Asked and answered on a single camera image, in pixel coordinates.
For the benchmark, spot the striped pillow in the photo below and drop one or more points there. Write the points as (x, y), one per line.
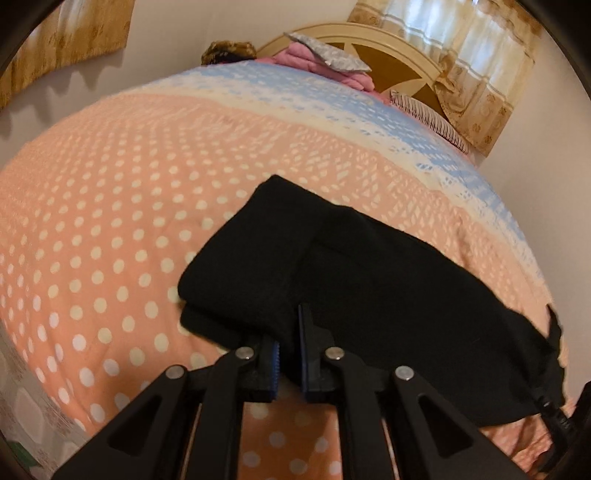
(430, 118)

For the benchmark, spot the peach polka dot bedspread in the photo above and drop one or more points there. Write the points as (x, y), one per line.
(102, 213)

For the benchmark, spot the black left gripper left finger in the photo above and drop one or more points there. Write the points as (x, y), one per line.
(186, 424)

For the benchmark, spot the brown stuffed bundle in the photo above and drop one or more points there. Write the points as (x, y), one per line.
(227, 52)

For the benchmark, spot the pink folded blanket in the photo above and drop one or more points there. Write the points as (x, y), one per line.
(299, 57)

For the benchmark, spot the grey patterned pillow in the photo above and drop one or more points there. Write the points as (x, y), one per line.
(335, 58)

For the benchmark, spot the black pants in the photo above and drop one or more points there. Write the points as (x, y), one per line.
(384, 295)

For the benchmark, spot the beige floral curtain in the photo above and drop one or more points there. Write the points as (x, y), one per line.
(485, 51)

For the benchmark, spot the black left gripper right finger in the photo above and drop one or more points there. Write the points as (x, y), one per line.
(393, 424)

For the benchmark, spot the cream wooden headboard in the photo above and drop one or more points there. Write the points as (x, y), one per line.
(396, 64)

